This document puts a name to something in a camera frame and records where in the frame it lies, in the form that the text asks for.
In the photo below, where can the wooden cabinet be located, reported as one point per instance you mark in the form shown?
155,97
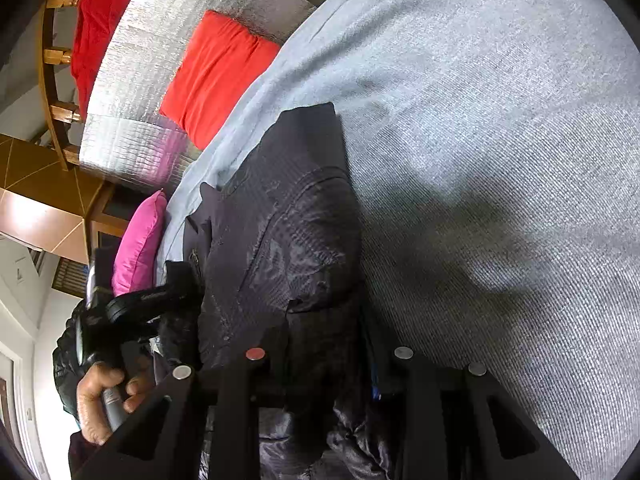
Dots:
109,215

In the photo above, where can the dark grey puffer jacket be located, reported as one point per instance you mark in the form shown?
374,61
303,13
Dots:
275,256

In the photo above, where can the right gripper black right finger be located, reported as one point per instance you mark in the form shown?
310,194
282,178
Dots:
411,419

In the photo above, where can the black puffer coat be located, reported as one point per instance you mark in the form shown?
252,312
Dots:
76,387

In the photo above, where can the light blue-grey blanket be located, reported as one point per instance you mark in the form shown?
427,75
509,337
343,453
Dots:
494,149

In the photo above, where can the person's left hand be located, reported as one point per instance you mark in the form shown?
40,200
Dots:
93,421

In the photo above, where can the red garment on railing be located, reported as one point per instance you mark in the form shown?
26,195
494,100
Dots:
96,24

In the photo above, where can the magenta pillow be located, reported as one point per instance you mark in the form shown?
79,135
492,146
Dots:
135,259

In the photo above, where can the orange-red cushion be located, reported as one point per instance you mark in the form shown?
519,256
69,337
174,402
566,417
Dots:
223,58

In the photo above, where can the silver foil insulation panel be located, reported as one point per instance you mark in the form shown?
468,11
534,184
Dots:
126,140

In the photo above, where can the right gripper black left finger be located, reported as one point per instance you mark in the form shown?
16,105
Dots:
257,417

